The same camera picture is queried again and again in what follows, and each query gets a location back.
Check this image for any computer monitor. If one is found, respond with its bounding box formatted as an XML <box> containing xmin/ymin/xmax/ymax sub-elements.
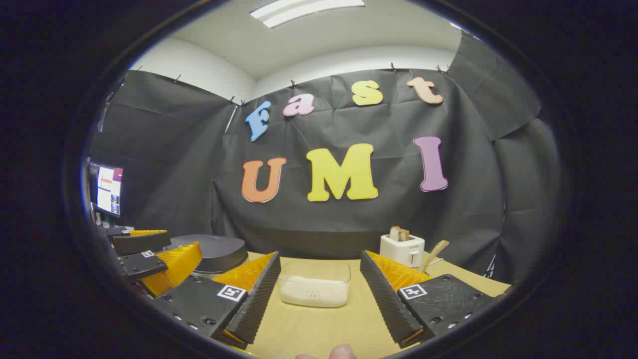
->
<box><xmin>90</xmin><ymin>162</ymin><xmax>124</xmax><ymax>217</ymax></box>

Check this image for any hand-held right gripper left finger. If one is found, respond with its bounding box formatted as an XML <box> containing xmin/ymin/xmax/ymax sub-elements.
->
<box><xmin>152</xmin><ymin>251</ymin><xmax>281</xmax><ymax>350</ymax></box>

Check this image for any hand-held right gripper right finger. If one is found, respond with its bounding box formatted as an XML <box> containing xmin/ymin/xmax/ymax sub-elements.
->
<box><xmin>360</xmin><ymin>250</ymin><xmax>504</xmax><ymax>349</ymax></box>

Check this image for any black silver rice cooker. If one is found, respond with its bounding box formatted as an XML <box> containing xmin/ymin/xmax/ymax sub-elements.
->
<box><xmin>164</xmin><ymin>234</ymin><xmax>249</xmax><ymax>277</ymax></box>

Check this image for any wooden spoon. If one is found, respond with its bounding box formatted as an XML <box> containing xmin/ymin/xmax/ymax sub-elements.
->
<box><xmin>421</xmin><ymin>240</ymin><xmax>450</xmax><ymax>272</ymax></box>

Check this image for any ceiling light panel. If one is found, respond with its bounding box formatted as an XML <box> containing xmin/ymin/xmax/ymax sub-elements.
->
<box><xmin>249</xmin><ymin>0</ymin><xmax>365</xmax><ymax>28</ymax></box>

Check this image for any black backdrop cloth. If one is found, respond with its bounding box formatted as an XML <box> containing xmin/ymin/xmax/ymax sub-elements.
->
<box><xmin>90</xmin><ymin>32</ymin><xmax>561</xmax><ymax>285</ymax></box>

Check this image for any white toaster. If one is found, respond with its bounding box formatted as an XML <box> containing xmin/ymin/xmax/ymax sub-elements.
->
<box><xmin>380</xmin><ymin>233</ymin><xmax>425</xmax><ymax>270</ymax></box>

